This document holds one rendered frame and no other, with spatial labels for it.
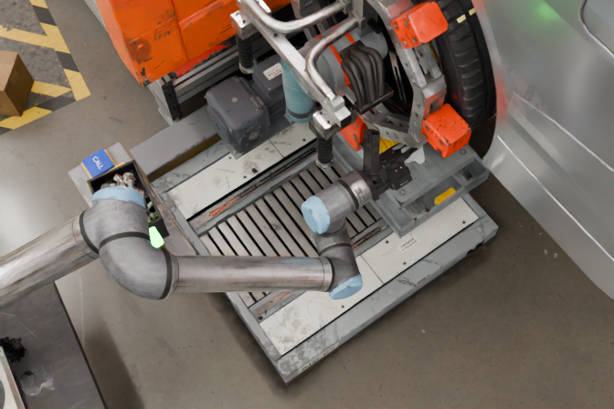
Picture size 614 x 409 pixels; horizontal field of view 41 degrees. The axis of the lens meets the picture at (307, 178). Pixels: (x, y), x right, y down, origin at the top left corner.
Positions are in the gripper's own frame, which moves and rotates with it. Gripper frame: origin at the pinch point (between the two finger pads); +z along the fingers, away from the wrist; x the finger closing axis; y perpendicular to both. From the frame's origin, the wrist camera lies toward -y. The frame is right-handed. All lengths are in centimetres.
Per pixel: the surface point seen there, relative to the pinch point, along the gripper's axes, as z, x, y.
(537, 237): 34, -26, 64
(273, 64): -11, -53, -24
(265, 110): -21, -50, -14
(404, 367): -28, -20, 70
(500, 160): 2.3, 30.1, 2.4
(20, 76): -76, -124, -50
